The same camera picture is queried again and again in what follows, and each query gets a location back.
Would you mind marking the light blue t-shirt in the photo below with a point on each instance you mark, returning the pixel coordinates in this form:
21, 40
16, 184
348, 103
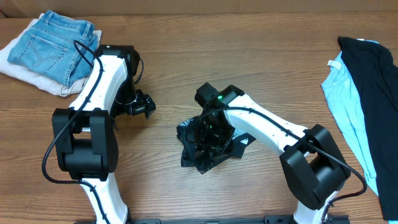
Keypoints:
343, 101

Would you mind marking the black printed cycling jersey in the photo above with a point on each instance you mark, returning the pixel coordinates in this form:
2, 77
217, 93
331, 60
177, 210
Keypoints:
186, 135

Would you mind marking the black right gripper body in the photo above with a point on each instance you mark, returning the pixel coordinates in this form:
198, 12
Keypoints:
217, 139

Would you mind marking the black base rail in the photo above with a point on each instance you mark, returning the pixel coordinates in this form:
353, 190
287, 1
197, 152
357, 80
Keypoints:
268, 219

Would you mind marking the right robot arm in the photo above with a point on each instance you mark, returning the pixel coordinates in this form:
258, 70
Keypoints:
314, 167

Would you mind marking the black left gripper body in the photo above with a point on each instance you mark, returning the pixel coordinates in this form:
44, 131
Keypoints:
141, 104

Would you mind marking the folded white cloth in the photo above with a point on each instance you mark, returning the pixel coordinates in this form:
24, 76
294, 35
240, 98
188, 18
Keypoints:
33, 78

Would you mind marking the folded blue denim jeans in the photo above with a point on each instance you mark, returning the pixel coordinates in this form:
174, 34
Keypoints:
47, 48

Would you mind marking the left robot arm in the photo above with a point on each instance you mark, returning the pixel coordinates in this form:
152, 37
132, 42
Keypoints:
84, 138

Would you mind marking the plain black garment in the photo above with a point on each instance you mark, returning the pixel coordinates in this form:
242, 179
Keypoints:
374, 74

